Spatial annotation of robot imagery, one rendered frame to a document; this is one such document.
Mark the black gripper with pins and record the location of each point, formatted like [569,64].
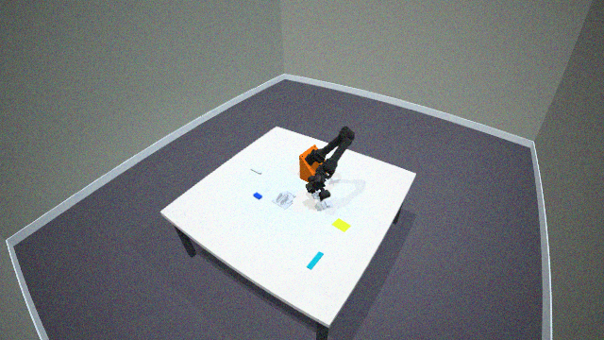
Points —
[324,193]

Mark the yellow flat rectangular pad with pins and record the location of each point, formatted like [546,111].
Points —
[340,224]

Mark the cyan flat bar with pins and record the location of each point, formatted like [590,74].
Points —
[315,260]

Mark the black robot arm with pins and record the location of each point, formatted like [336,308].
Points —
[345,138]

